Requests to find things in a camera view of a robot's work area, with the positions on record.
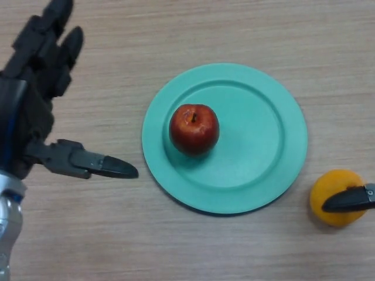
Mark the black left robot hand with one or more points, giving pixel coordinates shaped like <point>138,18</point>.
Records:
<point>26,117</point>

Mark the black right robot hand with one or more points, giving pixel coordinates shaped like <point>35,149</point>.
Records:
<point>348,199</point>

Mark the red apple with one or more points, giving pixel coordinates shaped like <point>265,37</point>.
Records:
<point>193,131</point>

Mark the green round plate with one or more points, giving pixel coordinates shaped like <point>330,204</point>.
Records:
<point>252,146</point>

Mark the orange fruit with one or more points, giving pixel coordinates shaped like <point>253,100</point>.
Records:
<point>331,181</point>

